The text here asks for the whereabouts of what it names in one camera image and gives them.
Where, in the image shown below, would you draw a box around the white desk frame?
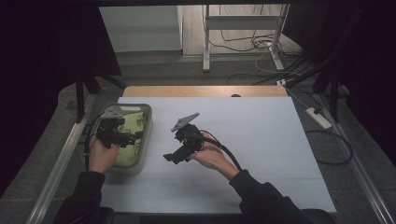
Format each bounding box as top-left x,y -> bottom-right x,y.
202,4 -> 291,74

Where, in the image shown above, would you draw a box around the beige storage basket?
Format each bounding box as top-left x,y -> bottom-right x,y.
81,103 -> 153,177

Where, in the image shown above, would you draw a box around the white power strip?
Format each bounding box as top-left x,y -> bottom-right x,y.
304,106 -> 333,131

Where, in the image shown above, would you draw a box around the light grey table mat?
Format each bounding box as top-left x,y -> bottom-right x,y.
100,96 -> 338,215

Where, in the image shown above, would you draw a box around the person's left hand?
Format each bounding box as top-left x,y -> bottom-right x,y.
88,135 -> 121,175

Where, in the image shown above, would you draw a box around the person's right hand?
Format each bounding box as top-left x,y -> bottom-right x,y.
187,132 -> 241,182

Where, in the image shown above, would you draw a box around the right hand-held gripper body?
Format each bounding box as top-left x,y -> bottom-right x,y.
170,112 -> 206,154

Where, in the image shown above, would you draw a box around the right hand-held gripper cable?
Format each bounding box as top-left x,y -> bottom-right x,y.
199,129 -> 244,172

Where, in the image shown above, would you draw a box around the green koala print pants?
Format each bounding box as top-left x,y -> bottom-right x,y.
115,111 -> 149,166

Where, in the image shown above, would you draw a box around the black metal stand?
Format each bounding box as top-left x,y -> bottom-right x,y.
74,70 -> 128,124
312,59 -> 351,124

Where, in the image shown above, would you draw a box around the aluminium rail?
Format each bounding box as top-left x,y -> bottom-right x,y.
314,92 -> 396,224
26,92 -> 98,224

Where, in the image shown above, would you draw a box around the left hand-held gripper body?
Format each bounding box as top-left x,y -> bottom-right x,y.
95,106 -> 126,149

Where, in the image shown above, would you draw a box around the white cabinet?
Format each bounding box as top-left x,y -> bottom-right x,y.
99,6 -> 184,53

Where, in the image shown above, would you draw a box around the bundle of floor cables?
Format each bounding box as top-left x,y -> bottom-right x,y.
207,4 -> 316,87

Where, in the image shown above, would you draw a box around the black looped floor cable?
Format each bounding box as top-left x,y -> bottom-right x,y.
304,129 -> 355,166

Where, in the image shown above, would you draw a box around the wooden table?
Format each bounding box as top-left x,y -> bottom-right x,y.
122,85 -> 289,98

